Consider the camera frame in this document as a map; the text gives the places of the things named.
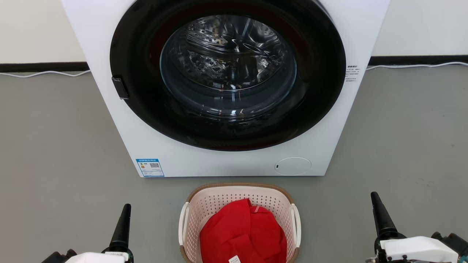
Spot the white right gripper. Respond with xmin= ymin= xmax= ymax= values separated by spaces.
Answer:
xmin=366 ymin=192 xmax=468 ymax=263

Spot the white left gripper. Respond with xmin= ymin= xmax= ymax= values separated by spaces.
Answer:
xmin=41 ymin=204 xmax=134 ymax=263

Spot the white perforated laundry basket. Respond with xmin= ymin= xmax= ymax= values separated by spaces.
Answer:
xmin=178 ymin=183 xmax=302 ymax=263

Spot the blue energy label sticker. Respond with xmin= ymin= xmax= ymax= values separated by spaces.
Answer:
xmin=136 ymin=158 xmax=165 ymax=178

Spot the round white filter cover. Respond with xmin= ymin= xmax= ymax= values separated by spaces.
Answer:
xmin=274 ymin=157 xmax=312 ymax=176

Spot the white front-load washing machine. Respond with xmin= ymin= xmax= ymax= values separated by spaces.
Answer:
xmin=61 ymin=0 xmax=391 ymax=178

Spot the red garment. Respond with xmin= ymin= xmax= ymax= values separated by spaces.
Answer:
xmin=199 ymin=198 xmax=288 ymax=263

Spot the black round washer door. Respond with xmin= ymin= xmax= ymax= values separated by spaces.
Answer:
xmin=110 ymin=0 xmax=346 ymax=152

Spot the small text sticker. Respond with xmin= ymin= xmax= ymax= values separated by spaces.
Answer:
xmin=345 ymin=65 xmax=359 ymax=83

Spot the steel washer drum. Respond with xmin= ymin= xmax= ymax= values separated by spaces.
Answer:
xmin=160 ymin=15 xmax=297 ymax=121

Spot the black door latch handle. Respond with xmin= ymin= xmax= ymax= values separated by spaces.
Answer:
xmin=112 ymin=76 xmax=129 ymax=100

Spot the white floor cable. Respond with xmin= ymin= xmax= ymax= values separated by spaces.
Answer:
xmin=366 ymin=61 xmax=468 ymax=71
xmin=0 ymin=69 xmax=91 ymax=78

